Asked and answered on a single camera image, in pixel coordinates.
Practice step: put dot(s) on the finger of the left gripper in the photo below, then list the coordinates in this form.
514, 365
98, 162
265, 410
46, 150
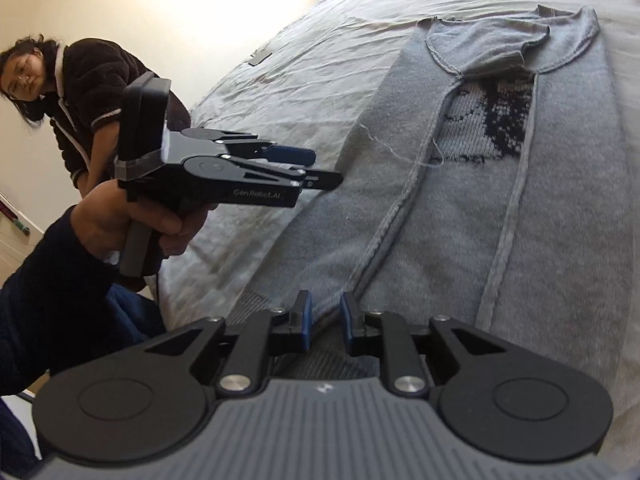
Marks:
320, 180
283, 154

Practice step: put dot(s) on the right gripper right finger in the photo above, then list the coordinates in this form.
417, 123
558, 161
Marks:
386, 337

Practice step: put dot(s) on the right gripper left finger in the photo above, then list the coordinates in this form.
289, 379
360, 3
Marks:
252, 346

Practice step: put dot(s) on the grey knit cat sweater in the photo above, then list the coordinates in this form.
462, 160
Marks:
487, 180

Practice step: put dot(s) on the operator left forearm dark sleeve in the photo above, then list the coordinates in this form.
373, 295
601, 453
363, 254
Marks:
54, 312

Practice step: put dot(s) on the operator left hand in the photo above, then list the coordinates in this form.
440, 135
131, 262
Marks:
101, 221

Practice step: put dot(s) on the grey bed sheet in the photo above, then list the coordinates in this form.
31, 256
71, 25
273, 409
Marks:
323, 73

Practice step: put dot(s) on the black phone on bed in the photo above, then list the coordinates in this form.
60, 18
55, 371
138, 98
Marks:
258, 57

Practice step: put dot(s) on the person in dark jacket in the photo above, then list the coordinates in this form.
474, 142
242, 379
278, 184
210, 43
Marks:
78, 88

